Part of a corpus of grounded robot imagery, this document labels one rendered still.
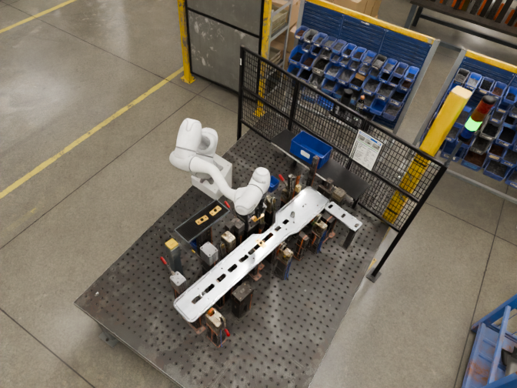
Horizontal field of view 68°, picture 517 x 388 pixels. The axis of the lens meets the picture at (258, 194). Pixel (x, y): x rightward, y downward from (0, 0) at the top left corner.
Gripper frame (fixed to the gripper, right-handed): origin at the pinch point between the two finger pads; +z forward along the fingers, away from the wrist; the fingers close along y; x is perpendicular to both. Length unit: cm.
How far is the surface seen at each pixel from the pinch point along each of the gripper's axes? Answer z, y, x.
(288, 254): 25.2, 26.1, 5.5
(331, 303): 60, 64, 17
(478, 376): 114, 174, 85
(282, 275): 53, 27, 3
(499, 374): 114, 185, 100
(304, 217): 31, 10, 39
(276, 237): 30.1, 9.8, 11.0
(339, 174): 30, 1, 91
